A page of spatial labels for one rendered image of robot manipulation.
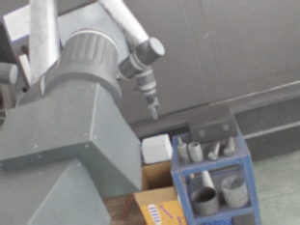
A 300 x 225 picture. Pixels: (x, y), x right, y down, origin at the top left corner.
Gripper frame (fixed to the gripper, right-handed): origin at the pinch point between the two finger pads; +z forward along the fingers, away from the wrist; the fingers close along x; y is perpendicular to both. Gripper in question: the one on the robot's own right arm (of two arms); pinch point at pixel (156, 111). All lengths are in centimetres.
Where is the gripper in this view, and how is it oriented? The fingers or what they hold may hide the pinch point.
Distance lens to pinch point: 175.7
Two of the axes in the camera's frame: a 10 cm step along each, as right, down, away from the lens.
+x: 1.2, -3.8, 9.2
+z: 2.9, 9.0, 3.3
